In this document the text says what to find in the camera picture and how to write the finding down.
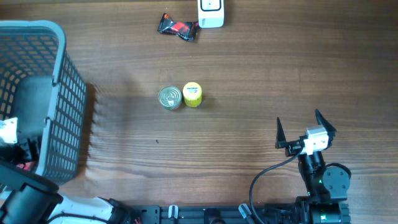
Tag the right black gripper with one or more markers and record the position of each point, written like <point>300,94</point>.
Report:
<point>293,147</point>

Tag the yellow plastic jar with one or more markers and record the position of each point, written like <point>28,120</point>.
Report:
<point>192,93</point>

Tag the silver tin can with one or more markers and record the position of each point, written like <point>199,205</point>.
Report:
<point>170,97</point>

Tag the black hex wrench packet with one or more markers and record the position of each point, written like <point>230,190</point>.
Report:
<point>185,30</point>

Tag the red snack packet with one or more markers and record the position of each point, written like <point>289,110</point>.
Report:
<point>29,166</point>

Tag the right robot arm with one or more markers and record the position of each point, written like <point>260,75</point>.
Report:
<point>326,184</point>

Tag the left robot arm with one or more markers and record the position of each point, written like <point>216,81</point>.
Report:
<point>35,199</point>

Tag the white barcode scanner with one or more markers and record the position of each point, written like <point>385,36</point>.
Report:
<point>210,13</point>

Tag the grey plastic basket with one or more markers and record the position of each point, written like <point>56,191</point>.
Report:
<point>42,88</point>

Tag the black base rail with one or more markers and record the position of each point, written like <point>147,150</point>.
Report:
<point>268,213</point>

